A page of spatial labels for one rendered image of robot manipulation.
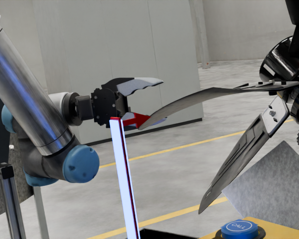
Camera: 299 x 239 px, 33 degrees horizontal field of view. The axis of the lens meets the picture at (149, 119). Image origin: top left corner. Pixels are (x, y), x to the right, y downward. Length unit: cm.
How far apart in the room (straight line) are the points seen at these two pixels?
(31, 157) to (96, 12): 596
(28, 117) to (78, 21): 598
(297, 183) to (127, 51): 626
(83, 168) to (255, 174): 32
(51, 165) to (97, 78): 596
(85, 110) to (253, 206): 35
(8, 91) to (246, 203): 47
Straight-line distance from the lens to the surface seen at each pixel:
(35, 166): 107
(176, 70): 742
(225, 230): 56
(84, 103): 93
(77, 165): 96
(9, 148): 129
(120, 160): 75
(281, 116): 103
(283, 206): 91
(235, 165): 107
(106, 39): 699
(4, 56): 91
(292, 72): 99
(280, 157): 94
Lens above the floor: 129
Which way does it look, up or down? 9 degrees down
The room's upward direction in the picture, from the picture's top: 8 degrees counter-clockwise
